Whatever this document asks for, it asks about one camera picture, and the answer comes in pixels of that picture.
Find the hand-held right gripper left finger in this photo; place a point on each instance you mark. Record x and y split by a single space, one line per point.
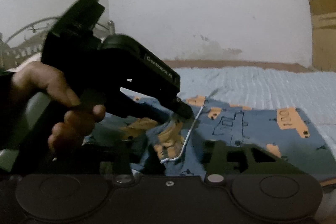
121 161

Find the ornate metal headboard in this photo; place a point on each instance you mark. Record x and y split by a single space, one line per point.
31 40

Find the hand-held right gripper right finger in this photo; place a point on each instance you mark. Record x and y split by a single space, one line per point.
219 157

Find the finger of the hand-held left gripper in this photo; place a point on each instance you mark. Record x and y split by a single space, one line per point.
181 108
147 113

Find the blue pants with orange print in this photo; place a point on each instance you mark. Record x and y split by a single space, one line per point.
236 124

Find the plywood board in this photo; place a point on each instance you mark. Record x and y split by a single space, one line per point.
320 3

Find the light blue striped blanket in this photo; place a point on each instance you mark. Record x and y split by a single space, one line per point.
262 87

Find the person's left hand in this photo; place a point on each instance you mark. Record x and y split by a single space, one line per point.
52 82

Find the brown bed base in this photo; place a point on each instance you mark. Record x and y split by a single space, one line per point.
236 64

